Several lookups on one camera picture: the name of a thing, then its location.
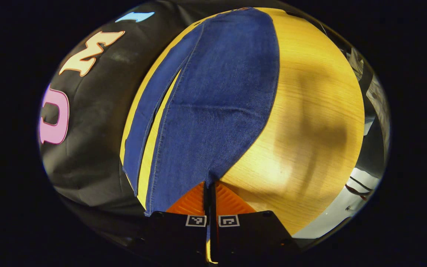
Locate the blue jeans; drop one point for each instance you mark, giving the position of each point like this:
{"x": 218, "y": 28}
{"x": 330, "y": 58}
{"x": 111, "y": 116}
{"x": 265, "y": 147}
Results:
{"x": 217, "y": 111}

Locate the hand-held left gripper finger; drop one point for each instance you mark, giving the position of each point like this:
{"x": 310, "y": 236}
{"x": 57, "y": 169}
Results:
{"x": 207, "y": 204}
{"x": 214, "y": 207}

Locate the black backdrop cloth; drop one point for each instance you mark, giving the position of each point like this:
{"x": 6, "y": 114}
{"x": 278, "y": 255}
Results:
{"x": 95, "y": 148}

